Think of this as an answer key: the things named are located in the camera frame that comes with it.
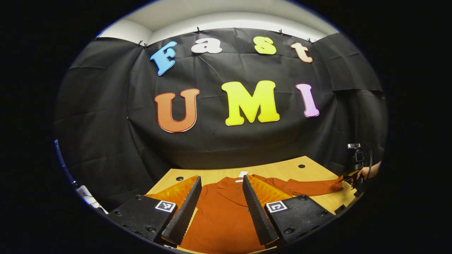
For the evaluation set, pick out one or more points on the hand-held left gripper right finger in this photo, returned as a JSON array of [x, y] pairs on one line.
[[256, 215]]

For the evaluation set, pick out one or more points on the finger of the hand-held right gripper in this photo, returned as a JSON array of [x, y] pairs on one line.
[[349, 179]]

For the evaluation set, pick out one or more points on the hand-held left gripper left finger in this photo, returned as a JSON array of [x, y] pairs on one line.
[[187, 211]]

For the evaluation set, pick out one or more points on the orange shirt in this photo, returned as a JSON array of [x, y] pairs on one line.
[[222, 211]]

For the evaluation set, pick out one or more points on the white side desk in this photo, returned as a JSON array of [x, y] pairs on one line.
[[90, 199]]

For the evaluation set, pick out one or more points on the black backdrop cloth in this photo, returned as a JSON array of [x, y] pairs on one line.
[[106, 123]]

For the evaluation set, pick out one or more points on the computer monitor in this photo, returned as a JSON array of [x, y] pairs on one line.
[[56, 148]]

